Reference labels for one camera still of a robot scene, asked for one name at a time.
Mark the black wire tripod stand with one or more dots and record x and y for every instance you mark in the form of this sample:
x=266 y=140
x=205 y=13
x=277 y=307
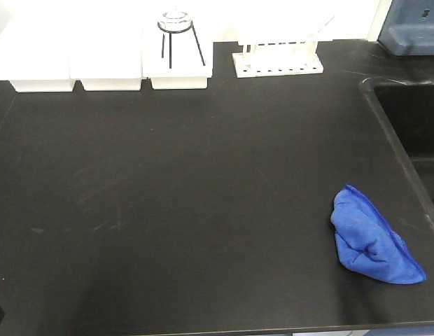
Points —
x=170 y=46

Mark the blue microfiber cloth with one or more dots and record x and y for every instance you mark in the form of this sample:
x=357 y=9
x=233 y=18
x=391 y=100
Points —
x=367 y=244

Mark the white test tube rack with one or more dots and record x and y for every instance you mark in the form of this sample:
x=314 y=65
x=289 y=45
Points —
x=281 y=46

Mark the white storage bin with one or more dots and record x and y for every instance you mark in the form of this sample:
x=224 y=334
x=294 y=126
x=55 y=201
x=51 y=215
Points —
x=106 y=59
x=35 y=57
x=187 y=70

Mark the middle white storage bin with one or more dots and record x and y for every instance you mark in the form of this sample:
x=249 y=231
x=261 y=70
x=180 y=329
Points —
x=106 y=59

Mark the left white storage bin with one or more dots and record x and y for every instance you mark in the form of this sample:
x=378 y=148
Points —
x=35 y=57

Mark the black lab sink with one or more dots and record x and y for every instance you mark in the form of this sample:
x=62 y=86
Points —
x=405 y=111

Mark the glass flask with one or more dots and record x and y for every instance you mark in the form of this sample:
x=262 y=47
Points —
x=175 y=21

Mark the right white storage bin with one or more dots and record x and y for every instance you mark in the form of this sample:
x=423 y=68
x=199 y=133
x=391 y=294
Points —
x=187 y=70

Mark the blue plastic dispenser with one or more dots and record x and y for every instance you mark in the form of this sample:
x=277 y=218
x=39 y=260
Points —
x=408 y=29

